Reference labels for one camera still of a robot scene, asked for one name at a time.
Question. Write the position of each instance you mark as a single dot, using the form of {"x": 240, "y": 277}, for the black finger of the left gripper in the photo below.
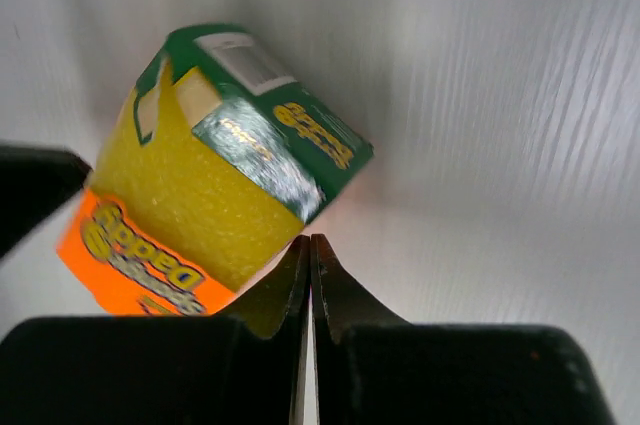
{"x": 35, "y": 182}

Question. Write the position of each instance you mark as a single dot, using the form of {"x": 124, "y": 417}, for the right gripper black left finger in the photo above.
{"x": 243, "y": 365}

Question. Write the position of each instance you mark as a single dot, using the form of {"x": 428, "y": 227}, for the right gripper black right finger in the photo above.
{"x": 374, "y": 367}

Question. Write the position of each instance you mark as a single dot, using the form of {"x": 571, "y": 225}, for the orange yellow sponge pack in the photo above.
{"x": 219, "y": 159}

